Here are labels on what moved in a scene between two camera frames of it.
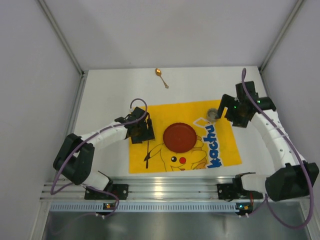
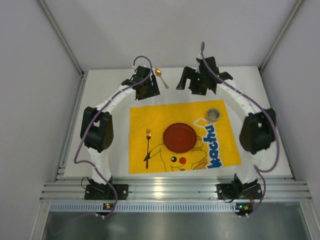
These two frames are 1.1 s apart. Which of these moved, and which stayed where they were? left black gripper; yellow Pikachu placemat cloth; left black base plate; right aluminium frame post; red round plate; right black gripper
Moved: right black gripper; left black gripper
Stayed: left black base plate; yellow Pikachu placemat cloth; red round plate; right aluminium frame post
